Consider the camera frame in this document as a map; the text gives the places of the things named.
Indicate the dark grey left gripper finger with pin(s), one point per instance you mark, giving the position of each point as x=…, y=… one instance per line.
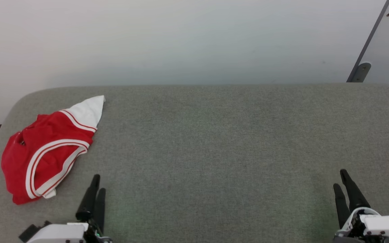
x=100, y=212
x=88, y=202

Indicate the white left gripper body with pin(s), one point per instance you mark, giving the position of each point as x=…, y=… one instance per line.
x=59, y=233

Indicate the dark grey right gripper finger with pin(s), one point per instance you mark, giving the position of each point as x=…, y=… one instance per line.
x=342, y=207
x=355, y=195

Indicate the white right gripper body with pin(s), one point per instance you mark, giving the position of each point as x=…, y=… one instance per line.
x=383, y=227

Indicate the red basketball jersey white trim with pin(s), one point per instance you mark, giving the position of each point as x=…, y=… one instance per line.
x=46, y=130

